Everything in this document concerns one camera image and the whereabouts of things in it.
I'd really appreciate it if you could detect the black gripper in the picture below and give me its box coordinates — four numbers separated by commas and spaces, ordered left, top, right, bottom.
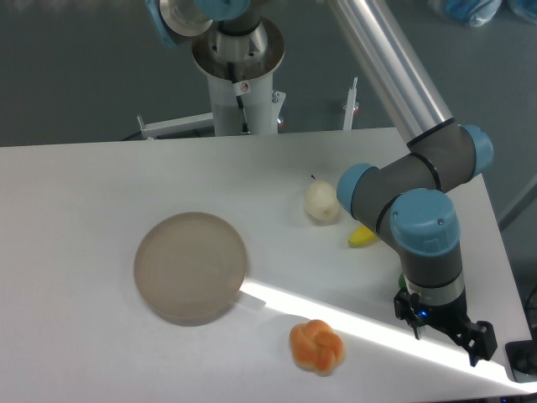
394, 290, 498, 367

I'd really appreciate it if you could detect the yellow banana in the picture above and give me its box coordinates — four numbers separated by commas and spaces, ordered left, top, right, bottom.
347, 225, 377, 248

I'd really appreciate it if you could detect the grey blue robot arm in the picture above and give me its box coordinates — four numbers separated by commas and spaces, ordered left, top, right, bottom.
146, 1, 497, 364

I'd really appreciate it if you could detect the green bell pepper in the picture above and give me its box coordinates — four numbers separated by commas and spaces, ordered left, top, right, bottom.
398, 274, 406, 289

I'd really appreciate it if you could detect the black device at table corner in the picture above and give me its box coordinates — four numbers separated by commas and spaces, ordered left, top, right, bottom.
505, 340, 536, 383

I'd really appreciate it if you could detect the orange knotted bread roll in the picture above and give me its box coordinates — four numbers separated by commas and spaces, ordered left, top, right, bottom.
289, 320, 345, 375

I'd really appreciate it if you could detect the white pear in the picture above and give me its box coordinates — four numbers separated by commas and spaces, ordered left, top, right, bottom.
304, 178, 341, 224

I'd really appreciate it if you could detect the beige round plate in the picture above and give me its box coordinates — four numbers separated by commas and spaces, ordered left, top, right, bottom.
133, 212, 248, 326

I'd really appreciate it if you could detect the blue plastic bag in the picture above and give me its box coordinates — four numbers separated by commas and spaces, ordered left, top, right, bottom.
507, 0, 537, 25
427, 0, 503, 28

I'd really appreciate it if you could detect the white right frame bracket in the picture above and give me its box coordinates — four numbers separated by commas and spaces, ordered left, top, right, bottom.
342, 76, 359, 130

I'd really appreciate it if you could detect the white frame bracket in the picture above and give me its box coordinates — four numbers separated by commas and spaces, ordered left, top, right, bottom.
137, 113, 213, 139
342, 76, 359, 130

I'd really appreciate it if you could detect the black pedestal cable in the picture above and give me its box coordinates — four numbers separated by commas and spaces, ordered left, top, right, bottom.
227, 61, 252, 135

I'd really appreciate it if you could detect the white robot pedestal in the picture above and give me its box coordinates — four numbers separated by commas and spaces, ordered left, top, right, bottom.
192, 18, 286, 136

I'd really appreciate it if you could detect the white left frame bracket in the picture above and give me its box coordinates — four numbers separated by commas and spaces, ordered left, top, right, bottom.
137, 113, 213, 139

